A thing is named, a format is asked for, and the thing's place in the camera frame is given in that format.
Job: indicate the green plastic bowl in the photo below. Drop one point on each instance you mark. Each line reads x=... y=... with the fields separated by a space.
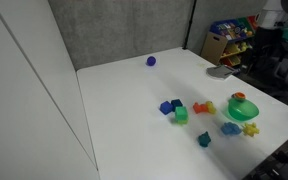
x=242 y=111

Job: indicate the blue rubber toy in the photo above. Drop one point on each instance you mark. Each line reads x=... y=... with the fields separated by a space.
x=230 y=128

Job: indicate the brown cardboard box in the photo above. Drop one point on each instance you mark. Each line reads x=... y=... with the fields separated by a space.
x=212 y=46

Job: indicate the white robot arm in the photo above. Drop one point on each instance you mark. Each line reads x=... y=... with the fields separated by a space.
x=274 y=15

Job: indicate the purple ball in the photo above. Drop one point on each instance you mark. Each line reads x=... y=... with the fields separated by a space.
x=151 y=60

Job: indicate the yellow spiky rubber toy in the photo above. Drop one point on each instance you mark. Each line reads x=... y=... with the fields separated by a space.
x=250 y=129

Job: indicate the toy shelf with coloured bins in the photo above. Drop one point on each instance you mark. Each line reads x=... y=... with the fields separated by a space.
x=235 y=36

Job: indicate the dark blue cube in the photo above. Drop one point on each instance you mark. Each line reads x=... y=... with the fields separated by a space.
x=177 y=102

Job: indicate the black tripod pole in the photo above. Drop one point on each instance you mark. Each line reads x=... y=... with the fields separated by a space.
x=190 y=23

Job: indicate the green cube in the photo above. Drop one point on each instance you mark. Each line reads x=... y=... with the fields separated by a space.
x=181 y=114

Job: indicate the teal rubber toy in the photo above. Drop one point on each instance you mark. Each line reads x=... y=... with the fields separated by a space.
x=204 y=139

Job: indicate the black equipment platform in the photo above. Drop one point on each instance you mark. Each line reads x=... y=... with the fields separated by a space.
x=277 y=160

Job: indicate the grey metal mounting plate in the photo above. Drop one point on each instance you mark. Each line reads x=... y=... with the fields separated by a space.
x=221 y=72

